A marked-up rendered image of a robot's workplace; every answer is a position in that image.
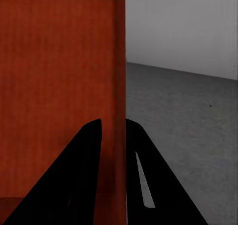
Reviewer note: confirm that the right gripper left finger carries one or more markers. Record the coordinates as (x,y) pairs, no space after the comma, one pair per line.
(65,194)

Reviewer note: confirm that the storage box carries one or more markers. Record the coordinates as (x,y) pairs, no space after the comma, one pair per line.
(62,65)

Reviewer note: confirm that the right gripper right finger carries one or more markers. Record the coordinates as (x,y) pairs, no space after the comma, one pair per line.
(173,206)

